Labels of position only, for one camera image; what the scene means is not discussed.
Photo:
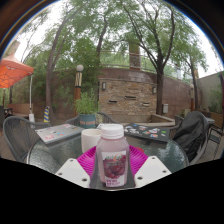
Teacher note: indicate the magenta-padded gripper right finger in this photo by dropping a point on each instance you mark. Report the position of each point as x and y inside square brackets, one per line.
[151, 171]

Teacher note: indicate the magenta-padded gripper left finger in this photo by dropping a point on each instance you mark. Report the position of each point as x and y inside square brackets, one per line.
[71, 171]

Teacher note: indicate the purple juice bottle white cap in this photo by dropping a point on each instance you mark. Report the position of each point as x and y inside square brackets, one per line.
[112, 156]

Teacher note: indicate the white cup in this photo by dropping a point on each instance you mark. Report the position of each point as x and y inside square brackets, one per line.
[89, 140]

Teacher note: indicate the black laptop with stickers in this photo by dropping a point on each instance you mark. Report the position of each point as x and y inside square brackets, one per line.
[146, 131]

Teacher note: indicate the silver laptop with stickers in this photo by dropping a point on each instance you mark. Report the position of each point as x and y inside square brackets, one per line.
[58, 133]

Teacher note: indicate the black jacket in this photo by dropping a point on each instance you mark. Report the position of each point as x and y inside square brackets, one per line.
[191, 133]

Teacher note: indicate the blue yellow striped cone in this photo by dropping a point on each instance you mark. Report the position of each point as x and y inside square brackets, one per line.
[46, 115]

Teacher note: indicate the empty grey wicker chair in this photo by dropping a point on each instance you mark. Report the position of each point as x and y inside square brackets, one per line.
[16, 135]

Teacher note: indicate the white tent pole weight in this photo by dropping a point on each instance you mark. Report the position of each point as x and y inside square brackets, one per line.
[31, 118]

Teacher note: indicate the green plant in blue pot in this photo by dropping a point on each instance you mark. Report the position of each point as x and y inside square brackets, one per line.
[86, 105]

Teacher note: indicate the black metal chair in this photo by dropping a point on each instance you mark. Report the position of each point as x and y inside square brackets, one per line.
[216, 136]

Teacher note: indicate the dark forked-trunk tree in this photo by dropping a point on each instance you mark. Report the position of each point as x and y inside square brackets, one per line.
[160, 93]

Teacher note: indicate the leaning grey-trunk tree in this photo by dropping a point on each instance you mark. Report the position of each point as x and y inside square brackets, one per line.
[49, 83]

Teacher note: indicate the thin-trunk tree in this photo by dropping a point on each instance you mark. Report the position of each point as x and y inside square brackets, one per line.
[194, 86]

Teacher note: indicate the orange canopy tent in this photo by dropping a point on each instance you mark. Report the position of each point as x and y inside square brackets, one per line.
[13, 71]

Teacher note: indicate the slender-trunk tree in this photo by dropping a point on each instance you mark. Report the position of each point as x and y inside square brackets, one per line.
[99, 46]

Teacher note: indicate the grey wall box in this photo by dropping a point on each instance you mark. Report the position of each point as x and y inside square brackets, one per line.
[165, 108]

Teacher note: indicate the black wall lamp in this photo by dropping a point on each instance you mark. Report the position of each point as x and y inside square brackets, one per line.
[154, 90]
[104, 86]

